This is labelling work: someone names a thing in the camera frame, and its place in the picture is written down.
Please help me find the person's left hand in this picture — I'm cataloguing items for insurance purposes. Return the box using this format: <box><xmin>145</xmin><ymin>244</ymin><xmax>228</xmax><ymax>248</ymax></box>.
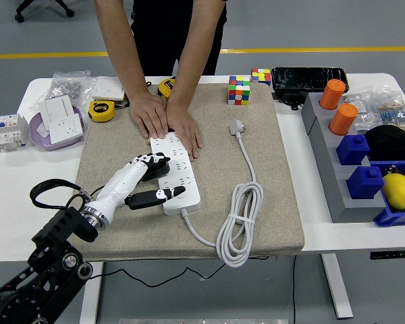
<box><xmin>164</xmin><ymin>103</ymin><xmax>203</xmax><ymax>161</ymax></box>

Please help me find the person's right hand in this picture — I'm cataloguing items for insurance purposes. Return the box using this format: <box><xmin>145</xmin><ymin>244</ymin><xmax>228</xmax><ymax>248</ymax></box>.
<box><xmin>128</xmin><ymin>92</ymin><xmax>171</xmax><ymax>141</ymax></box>

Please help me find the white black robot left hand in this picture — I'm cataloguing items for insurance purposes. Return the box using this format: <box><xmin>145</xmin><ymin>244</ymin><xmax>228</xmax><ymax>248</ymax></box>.
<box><xmin>89</xmin><ymin>152</ymin><xmax>186</xmax><ymax>219</ymax></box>

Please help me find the white power strip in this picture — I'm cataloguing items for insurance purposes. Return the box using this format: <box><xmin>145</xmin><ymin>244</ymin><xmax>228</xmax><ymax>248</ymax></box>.
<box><xmin>150</xmin><ymin>131</ymin><xmax>203</xmax><ymax>216</ymax></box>

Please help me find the black plug adapter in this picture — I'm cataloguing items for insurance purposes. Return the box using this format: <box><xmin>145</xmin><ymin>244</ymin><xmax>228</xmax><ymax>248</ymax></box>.
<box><xmin>140</xmin><ymin>161</ymin><xmax>171</xmax><ymax>183</ymax></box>

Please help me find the yellow tape measure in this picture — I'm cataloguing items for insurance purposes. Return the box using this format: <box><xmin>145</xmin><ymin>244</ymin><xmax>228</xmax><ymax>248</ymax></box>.
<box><xmin>88</xmin><ymin>100</ymin><xmax>117</xmax><ymax>123</ymax></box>
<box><xmin>157</xmin><ymin>76</ymin><xmax>177</xmax><ymax>102</ymax></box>

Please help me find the large colourful puzzle cube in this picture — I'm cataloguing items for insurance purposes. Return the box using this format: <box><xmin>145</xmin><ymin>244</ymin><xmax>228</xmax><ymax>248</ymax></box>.
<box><xmin>226</xmin><ymin>75</ymin><xmax>251</xmax><ymax>106</ymax></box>

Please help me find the person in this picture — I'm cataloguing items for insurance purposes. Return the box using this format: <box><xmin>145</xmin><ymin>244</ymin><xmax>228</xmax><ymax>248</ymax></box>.
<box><xmin>130</xmin><ymin>0</ymin><xmax>228</xmax><ymax>77</ymax></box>

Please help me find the purple bowl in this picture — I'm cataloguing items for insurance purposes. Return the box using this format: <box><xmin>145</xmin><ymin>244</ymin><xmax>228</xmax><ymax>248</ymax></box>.
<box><xmin>28</xmin><ymin>105</ymin><xmax>85</xmax><ymax>152</ymax></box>

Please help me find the clear bag of metal nuts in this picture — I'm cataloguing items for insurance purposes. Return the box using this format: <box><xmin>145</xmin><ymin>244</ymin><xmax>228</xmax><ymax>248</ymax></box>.
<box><xmin>28</xmin><ymin>70</ymin><xmax>99</xmax><ymax>111</ymax></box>

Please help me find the small colourful puzzle cube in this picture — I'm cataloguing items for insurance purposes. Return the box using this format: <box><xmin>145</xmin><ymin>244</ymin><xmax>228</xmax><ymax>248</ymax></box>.
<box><xmin>250</xmin><ymin>68</ymin><xmax>271</xmax><ymax>86</ymax></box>

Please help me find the small black device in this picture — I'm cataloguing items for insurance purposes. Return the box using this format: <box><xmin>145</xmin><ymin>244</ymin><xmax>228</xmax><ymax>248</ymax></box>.
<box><xmin>272</xmin><ymin>89</ymin><xmax>308</xmax><ymax>111</ymax></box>

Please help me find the grey-brown mat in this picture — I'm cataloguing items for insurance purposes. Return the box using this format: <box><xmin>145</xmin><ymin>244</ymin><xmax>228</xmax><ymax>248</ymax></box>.
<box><xmin>63</xmin><ymin>83</ymin><xmax>305</xmax><ymax>261</ymax></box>

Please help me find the white blue circuit breaker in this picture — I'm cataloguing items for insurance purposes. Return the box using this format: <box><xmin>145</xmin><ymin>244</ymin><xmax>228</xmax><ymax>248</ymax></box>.
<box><xmin>0</xmin><ymin>113</ymin><xmax>30</xmax><ymax>152</ymax></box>

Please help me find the black wrapped tray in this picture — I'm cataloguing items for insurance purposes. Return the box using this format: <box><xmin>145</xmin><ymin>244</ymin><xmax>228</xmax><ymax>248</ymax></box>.
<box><xmin>270</xmin><ymin>66</ymin><xmax>350</xmax><ymax>94</ymax></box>

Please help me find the grey block holder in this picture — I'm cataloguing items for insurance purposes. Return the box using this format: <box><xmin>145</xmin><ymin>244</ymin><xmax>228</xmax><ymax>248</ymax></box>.
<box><xmin>300</xmin><ymin>92</ymin><xmax>387</xmax><ymax>223</ymax></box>

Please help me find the orange cylinder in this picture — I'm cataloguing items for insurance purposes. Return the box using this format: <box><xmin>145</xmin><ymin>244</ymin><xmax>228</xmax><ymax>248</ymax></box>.
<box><xmin>319</xmin><ymin>78</ymin><xmax>346</xmax><ymax>111</ymax></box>
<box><xmin>328</xmin><ymin>103</ymin><xmax>358</xmax><ymax>136</ymax></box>

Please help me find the black office chair base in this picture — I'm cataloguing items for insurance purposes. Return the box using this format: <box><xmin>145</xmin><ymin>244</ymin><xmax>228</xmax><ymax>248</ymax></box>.
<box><xmin>14</xmin><ymin>0</ymin><xmax>75</xmax><ymax>24</ymax></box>

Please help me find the blue square block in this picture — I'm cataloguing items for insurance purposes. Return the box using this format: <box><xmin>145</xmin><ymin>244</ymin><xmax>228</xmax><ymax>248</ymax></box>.
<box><xmin>335</xmin><ymin>134</ymin><xmax>371</xmax><ymax>166</ymax></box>
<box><xmin>345</xmin><ymin>165</ymin><xmax>385</xmax><ymax>200</ymax></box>

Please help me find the clear bag of small parts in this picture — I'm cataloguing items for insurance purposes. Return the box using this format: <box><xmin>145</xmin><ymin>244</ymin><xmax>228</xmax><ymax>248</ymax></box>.
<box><xmin>342</xmin><ymin>90</ymin><xmax>375</xmax><ymax>134</ymax></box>

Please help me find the black cloth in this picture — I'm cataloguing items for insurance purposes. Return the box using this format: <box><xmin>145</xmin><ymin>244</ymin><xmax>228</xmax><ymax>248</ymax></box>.
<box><xmin>364</xmin><ymin>124</ymin><xmax>405</xmax><ymax>162</ymax></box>

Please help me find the clear bag of resistors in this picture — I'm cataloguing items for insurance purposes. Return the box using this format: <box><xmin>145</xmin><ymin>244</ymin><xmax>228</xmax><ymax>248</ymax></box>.
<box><xmin>371</xmin><ymin>86</ymin><xmax>405</xmax><ymax>133</ymax></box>

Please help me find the yellow lemon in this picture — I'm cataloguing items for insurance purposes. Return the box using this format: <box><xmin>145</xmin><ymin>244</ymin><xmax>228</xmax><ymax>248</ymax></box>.
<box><xmin>381</xmin><ymin>172</ymin><xmax>405</xmax><ymax>211</ymax></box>

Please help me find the blue plastic bin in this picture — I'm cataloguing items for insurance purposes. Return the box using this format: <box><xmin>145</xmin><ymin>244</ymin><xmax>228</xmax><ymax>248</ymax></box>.
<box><xmin>369</xmin><ymin>160</ymin><xmax>405</xmax><ymax>227</ymax></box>

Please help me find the black table control panel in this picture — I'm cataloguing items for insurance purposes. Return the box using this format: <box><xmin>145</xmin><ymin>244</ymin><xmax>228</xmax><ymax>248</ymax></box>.
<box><xmin>369</xmin><ymin>250</ymin><xmax>405</xmax><ymax>260</ymax></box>

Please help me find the white switch plate stack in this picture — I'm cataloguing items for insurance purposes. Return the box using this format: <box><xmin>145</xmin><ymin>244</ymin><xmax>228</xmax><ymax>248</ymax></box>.
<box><xmin>91</xmin><ymin>76</ymin><xmax>126</xmax><ymax>102</ymax></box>

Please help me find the white power strip cord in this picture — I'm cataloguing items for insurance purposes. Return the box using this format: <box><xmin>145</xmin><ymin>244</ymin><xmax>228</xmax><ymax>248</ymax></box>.
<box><xmin>180</xmin><ymin>119</ymin><xmax>265</xmax><ymax>268</ymax></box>

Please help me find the white wall socket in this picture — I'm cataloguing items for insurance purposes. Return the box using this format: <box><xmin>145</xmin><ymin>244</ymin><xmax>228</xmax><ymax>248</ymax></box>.
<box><xmin>48</xmin><ymin>114</ymin><xmax>84</xmax><ymax>145</ymax></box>

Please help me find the white switch panel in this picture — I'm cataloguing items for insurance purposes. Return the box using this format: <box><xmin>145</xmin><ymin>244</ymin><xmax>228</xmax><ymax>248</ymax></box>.
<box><xmin>37</xmin><ymin>94</ymin><xmax>77</xmax><ymax>132</ymax></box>

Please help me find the thin black plug cord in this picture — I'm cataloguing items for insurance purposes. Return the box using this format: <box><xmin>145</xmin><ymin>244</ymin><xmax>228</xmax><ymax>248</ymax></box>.
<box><xmin>87</xmin><ymin>254</ymin><xmax>271</xmax><ymax>288</ymax></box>

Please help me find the black table cable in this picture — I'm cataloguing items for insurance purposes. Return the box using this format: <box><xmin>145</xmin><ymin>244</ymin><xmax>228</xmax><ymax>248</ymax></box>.
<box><xmin>292</xmin><ymin>254</ymin><xmax>298</xmax><ymax>324</ymax></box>

